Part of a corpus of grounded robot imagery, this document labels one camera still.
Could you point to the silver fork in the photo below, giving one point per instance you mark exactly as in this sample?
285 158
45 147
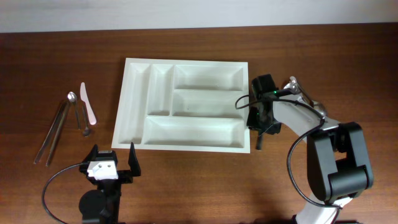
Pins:
298 89

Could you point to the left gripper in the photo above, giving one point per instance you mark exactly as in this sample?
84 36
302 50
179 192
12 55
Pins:
125 176

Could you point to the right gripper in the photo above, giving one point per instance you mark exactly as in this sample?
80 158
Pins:
261 125

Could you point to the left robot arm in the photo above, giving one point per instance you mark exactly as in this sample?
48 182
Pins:
101 205

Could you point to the long metal tongs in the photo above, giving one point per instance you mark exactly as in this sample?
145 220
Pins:
52 138

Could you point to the silver tablespoon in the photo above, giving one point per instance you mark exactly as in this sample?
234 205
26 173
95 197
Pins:
318 106

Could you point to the white plastic cutlery tray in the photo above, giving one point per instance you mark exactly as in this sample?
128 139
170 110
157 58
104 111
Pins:
183 105

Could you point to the pink plastic knife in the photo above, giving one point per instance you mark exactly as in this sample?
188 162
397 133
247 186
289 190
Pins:
84 97

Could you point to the small dark teaspoon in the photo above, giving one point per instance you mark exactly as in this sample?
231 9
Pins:
87 130

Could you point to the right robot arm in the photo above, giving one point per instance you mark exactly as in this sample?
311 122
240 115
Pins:
338 165

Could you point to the small silver teaspoon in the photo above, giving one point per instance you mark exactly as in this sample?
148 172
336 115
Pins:
73 99

